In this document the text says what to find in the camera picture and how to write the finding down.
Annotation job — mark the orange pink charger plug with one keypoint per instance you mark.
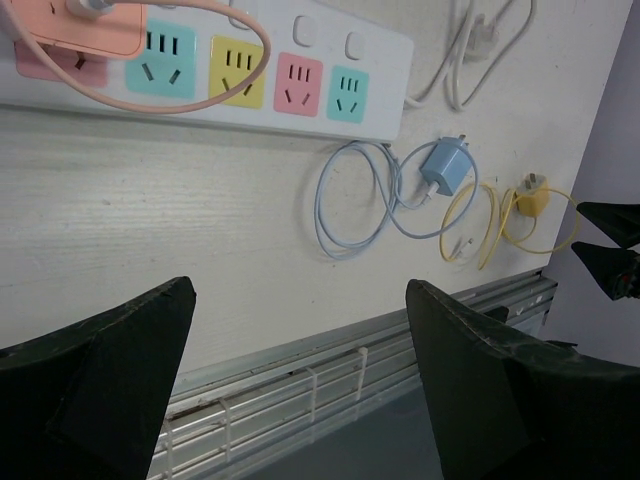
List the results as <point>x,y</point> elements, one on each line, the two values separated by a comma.
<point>120,34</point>

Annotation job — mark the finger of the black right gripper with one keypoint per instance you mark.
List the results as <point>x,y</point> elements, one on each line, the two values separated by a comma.
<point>615,270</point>
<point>620,222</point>

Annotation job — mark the yellow charger plug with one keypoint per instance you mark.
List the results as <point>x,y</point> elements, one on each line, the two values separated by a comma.
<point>532,195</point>

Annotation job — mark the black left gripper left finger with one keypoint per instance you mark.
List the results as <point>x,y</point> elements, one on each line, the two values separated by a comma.
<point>88,401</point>

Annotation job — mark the white multicolour power strip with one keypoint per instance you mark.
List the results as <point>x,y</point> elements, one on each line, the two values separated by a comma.
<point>330,73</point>

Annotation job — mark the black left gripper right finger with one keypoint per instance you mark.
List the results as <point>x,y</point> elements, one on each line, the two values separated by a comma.
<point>505,405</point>

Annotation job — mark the blue charger plug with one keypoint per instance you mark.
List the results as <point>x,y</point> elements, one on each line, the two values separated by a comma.
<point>446,166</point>

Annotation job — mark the aluminium table frame rail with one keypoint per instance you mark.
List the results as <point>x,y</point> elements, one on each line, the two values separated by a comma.
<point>228,420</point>

